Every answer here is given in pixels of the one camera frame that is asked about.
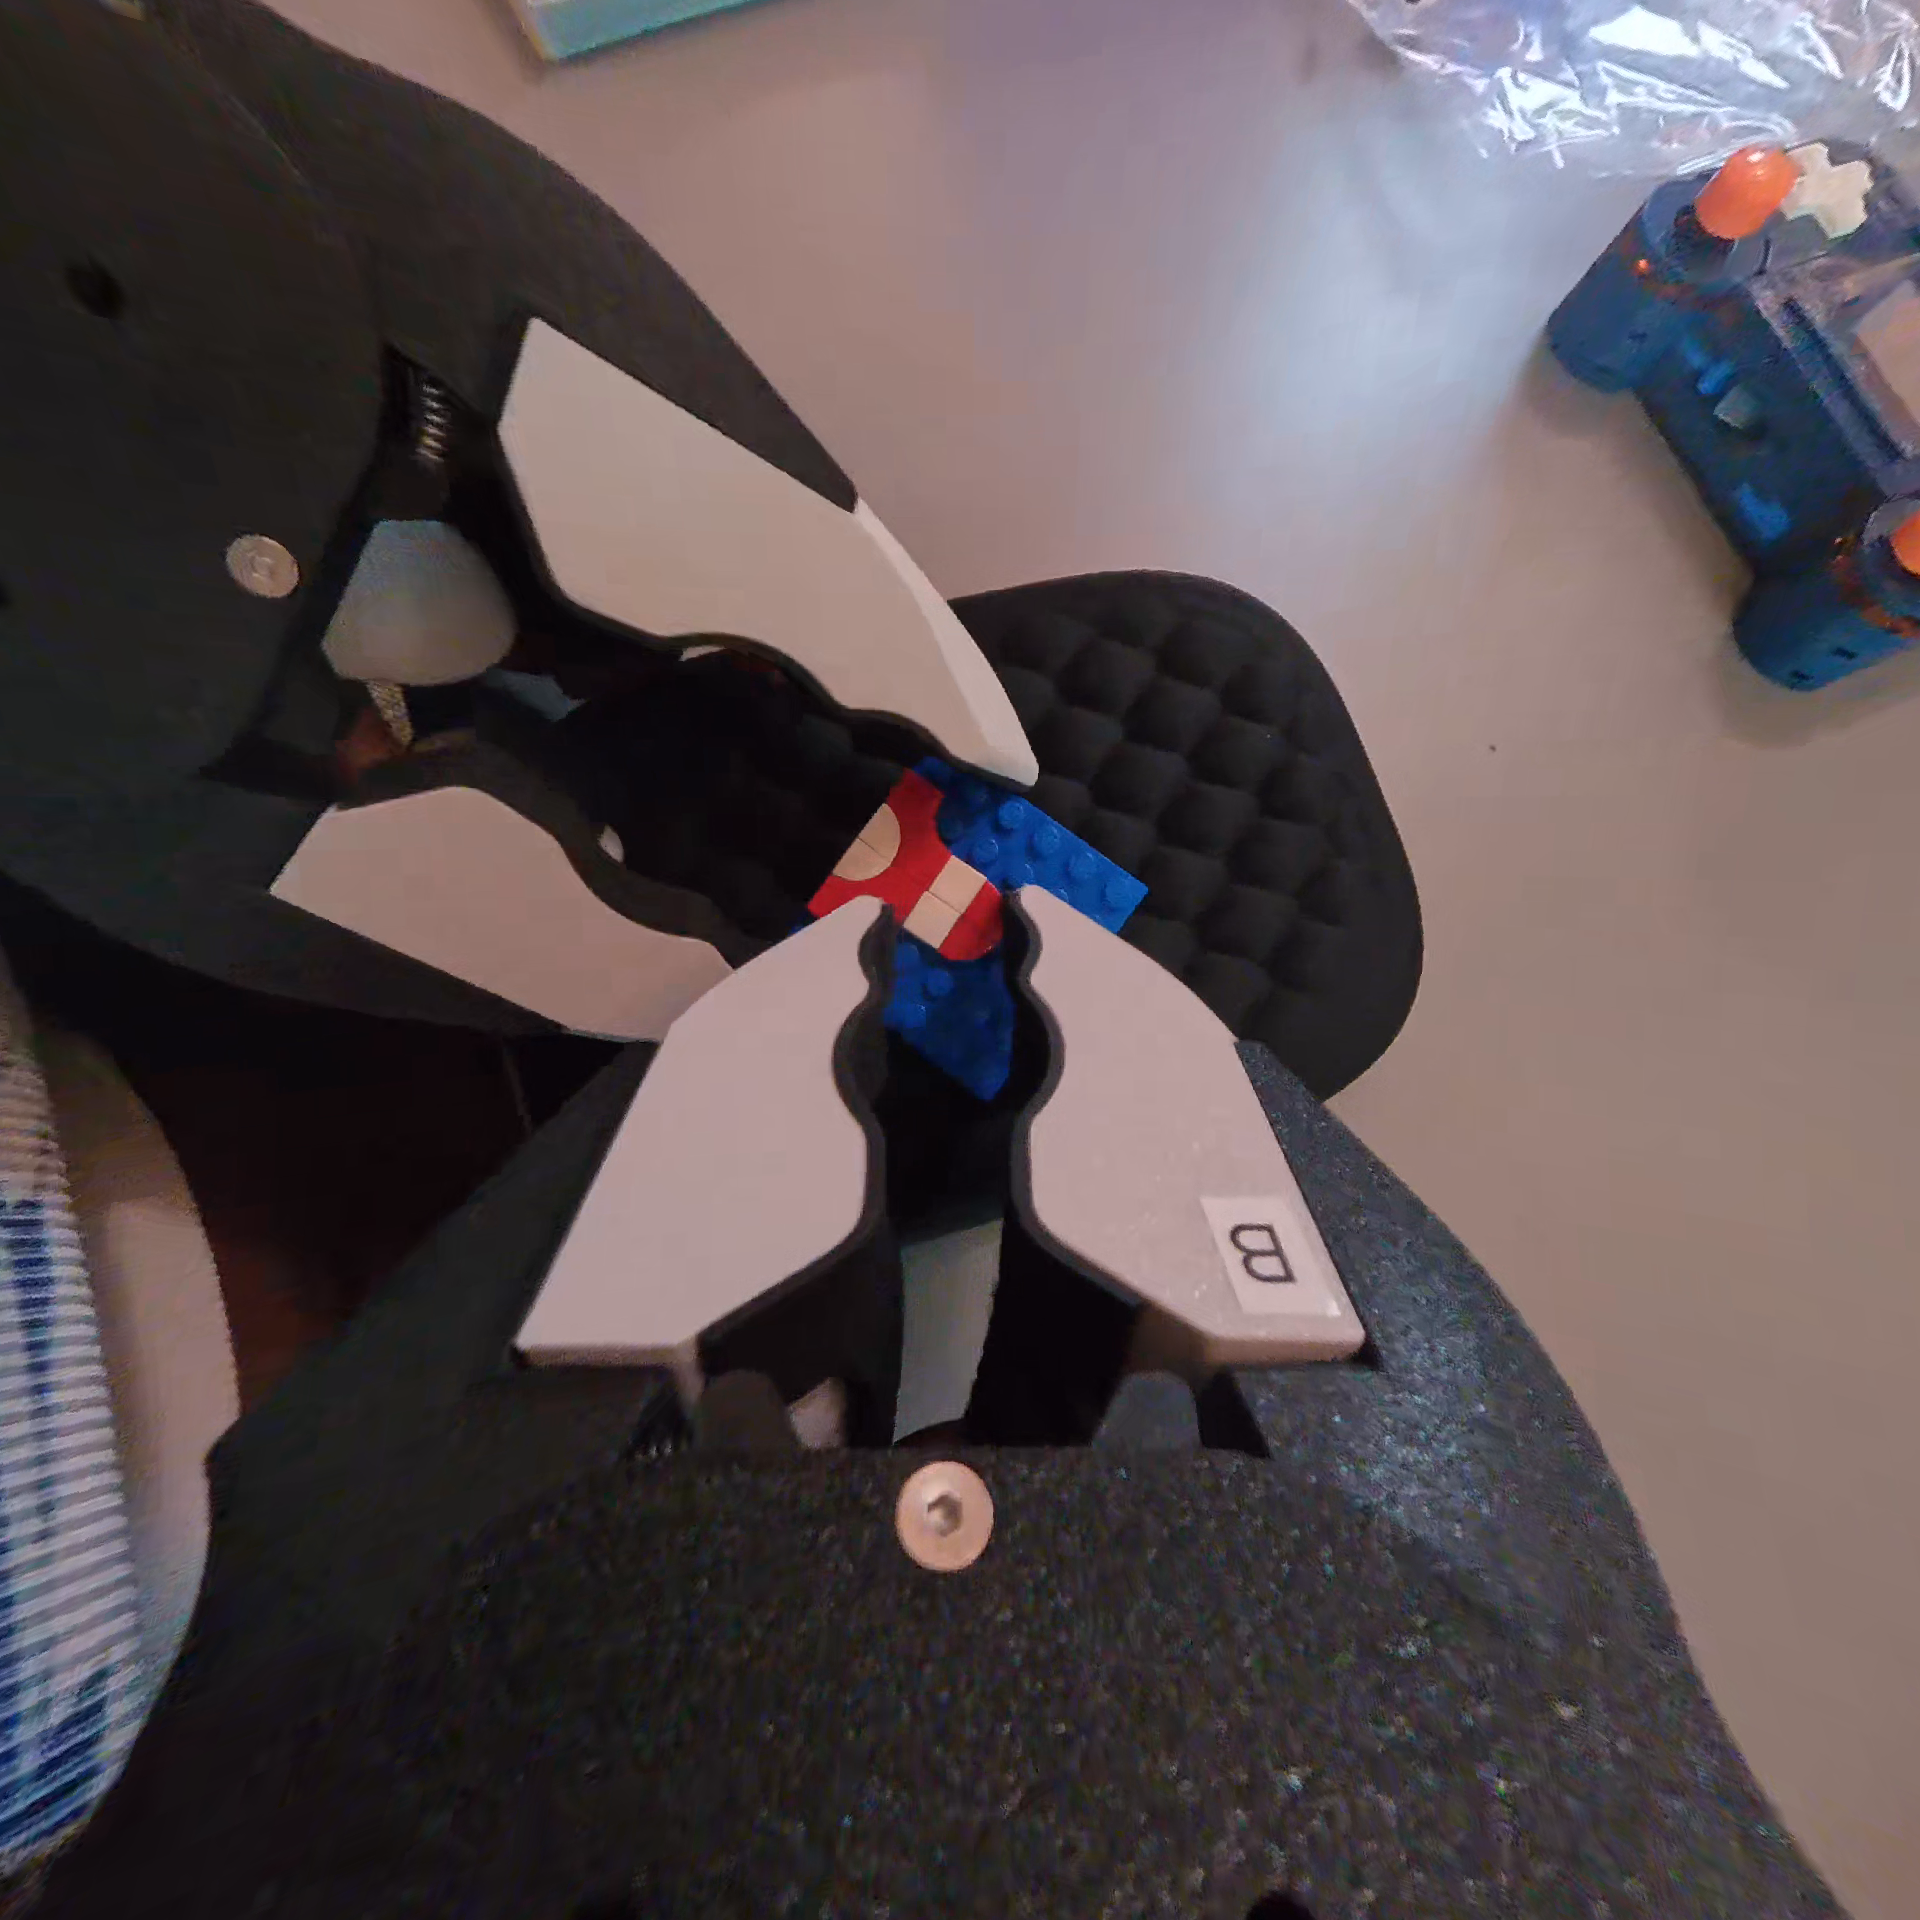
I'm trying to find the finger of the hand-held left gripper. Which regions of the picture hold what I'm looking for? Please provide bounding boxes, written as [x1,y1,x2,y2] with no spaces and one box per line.
[494,314,1042,792]
[273,784,741,1045]

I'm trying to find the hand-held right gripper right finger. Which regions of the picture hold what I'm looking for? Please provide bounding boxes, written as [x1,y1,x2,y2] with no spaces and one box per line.
[1005,887,1375,1373]

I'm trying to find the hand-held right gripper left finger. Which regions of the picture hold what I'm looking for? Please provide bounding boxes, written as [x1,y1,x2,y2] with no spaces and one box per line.
[516,904,905,1373]

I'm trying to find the blue toy plate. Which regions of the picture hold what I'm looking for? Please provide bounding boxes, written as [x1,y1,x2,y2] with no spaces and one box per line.
[791,757,1148,1099]

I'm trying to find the black foam-lined case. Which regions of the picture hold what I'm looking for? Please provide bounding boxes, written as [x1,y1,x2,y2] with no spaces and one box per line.
[550,567,1424,1108]

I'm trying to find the red white toy tiles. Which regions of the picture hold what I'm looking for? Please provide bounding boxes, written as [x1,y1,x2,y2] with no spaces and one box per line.
[815,774,1005,954]

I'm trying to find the instruction booklet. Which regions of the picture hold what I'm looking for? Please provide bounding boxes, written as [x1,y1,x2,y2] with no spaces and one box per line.
[516,0,751,61]

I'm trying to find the toy handheld game console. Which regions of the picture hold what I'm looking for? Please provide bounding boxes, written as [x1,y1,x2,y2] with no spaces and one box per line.
[1554,136,1920,691]

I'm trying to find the clear plastic bag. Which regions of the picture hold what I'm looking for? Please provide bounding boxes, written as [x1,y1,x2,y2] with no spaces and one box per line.
[1341,0,1920,168]

